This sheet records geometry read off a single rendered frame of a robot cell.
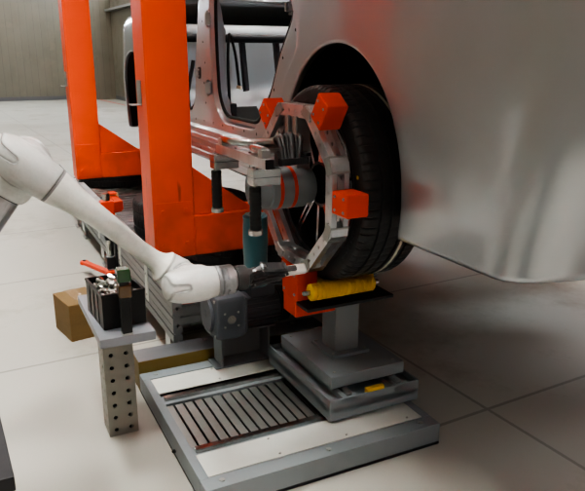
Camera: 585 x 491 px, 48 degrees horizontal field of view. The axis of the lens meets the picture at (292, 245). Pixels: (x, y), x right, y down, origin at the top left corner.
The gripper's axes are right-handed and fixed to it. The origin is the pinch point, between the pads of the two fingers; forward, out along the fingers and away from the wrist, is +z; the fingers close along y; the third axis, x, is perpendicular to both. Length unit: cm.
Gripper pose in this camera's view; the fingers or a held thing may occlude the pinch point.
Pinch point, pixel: (295, 269)
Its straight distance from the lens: 202.0
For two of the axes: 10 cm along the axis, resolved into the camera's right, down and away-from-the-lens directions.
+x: -3.1, -8.5, 4.2
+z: 9.0, -1.1, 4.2
